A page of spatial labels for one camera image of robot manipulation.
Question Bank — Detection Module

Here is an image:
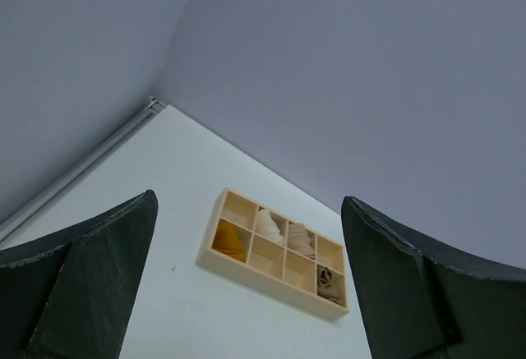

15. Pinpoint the aluminium rail frame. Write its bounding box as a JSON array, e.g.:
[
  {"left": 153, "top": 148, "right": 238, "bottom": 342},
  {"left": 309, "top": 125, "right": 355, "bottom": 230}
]
[{"left": 1, "top": 96, "right": 167, "bottom": 243}]

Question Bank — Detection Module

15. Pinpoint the brown sock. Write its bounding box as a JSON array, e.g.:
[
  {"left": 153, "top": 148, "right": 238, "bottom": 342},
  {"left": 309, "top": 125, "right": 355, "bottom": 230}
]
[{"left": 316, "top": 265, "right": 346, "bottom": 306}]

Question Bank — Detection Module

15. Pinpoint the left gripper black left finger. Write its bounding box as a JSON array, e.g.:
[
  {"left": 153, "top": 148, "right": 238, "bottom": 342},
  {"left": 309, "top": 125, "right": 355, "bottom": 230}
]
[{"left": 1, "top": 190, "right": 159, "bottom": 358}]

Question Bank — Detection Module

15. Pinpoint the beige rolled sock right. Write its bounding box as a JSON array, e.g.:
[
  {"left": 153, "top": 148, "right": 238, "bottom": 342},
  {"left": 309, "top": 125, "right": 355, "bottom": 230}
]
[{"left": 287, "top": 223, "right": 316, "bottom": 260}]

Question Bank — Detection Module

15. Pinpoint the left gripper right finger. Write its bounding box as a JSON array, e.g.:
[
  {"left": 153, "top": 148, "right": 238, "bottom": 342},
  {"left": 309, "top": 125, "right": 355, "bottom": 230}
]
[{"left": 341, "top": 196, "right": 525, "bottom": 358}]

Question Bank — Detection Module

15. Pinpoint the beige rolled sock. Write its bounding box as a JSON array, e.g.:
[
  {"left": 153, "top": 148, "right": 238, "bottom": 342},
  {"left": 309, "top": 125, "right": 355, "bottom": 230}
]
[
  {"left": 255, "top": 209, "right": 284, "bottom": 245},
  {"left": 287, "top": 223, "right": 316, "bottom": 260}
]

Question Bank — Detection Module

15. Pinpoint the beige rolled sock left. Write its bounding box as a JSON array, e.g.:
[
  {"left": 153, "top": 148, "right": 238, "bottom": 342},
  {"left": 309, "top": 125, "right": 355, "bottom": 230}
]
[{"left": 255, "top": 209, "right": 284, "bottom": 245}]

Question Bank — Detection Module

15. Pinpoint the wooden compartment tray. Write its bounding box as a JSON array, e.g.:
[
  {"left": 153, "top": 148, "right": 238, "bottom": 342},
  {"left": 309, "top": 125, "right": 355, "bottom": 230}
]
[{"left": 196, "top": 188, "right": 349, "bottom": 321}]

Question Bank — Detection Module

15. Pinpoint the mustard yellow sock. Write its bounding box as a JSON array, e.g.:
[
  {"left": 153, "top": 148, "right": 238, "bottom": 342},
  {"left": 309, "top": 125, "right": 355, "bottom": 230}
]
[{"left": 212, "top": 219, "right": 246, "bottom": 262}]

